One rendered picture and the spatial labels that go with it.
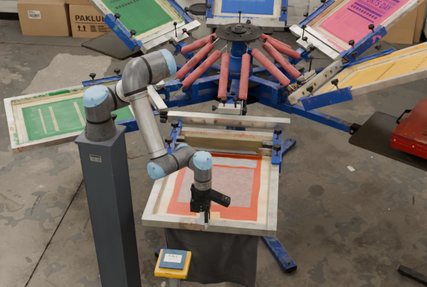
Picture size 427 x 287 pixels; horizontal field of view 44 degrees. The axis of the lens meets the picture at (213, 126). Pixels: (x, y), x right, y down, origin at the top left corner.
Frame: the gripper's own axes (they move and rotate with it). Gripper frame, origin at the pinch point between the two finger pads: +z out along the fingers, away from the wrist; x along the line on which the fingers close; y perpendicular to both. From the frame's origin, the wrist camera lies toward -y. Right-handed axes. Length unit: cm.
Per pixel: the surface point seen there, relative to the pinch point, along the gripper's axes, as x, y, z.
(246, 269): -8.9, -17.1, 34.5
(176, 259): 19.4, 10.2, 3.3
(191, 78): -118, 27, -11
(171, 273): 25.4, 11.2, 5.5
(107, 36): -209, 110, 1
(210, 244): -8.0, 0.4, 19.6
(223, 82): -109, 6, -14
